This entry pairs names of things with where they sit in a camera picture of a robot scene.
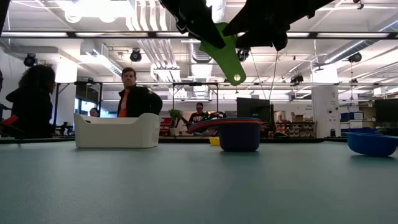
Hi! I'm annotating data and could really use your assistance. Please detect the parts shelving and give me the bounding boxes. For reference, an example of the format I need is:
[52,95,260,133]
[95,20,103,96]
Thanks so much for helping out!
[273,120,317,139]

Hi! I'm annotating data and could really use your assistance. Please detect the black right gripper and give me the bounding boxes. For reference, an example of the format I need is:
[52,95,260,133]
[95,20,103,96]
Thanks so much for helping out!
[222,0,335,52]

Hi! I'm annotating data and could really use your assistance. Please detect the red and black robot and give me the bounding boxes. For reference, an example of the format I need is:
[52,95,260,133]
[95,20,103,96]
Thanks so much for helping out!
[0,104,19,139]

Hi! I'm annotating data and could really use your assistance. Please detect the black ceiling light rail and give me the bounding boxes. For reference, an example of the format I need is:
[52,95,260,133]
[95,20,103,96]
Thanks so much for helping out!
[0,30,398,40]

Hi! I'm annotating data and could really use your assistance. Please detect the white plastic basket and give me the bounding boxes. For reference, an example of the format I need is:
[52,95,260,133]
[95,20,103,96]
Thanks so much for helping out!
[73,113,162,149]

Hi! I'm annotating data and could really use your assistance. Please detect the green measuring cup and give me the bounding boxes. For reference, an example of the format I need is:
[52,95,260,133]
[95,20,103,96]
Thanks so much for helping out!
[199,22,248,86]

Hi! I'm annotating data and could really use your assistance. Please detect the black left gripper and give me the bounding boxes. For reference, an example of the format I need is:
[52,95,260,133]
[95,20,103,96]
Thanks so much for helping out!
[160,0,227,50]

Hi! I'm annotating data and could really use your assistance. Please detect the small potted plant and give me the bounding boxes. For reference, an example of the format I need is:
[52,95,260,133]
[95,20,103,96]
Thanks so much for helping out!
[168,108,183,137]

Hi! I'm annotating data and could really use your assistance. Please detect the dark blue bowl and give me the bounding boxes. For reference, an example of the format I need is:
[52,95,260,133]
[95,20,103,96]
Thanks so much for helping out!
[216,121,262,152]

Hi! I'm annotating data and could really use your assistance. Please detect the teal table mat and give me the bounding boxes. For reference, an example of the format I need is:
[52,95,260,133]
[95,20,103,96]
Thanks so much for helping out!
[0,141,398,224]

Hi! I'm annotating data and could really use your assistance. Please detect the large black monitor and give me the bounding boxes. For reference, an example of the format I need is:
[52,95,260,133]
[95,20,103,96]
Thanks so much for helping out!
[236,97,275,125]
[374,98,398,128]

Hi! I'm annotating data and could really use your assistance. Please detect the stack of coloured plates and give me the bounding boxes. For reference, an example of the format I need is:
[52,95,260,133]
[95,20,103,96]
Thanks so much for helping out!
[188,119,264,134]

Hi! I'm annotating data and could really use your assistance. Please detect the blue storage bins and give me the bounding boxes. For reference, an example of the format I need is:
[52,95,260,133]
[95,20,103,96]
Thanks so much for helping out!
[340,111,364,130]

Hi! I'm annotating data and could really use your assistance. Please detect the black metal rig frame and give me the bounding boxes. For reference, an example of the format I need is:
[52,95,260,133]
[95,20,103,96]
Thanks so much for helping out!
[172,82,219,113]
[51,80,104,136]

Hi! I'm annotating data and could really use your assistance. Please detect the black ceiling spotlight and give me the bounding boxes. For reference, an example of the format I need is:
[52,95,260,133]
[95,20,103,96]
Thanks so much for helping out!
[23,53,37,68]
[129,49,143,63]
[348,51,363,64]

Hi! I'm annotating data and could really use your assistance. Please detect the blue measuring cup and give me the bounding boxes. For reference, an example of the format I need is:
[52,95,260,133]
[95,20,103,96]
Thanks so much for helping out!
[343,132,398,157]

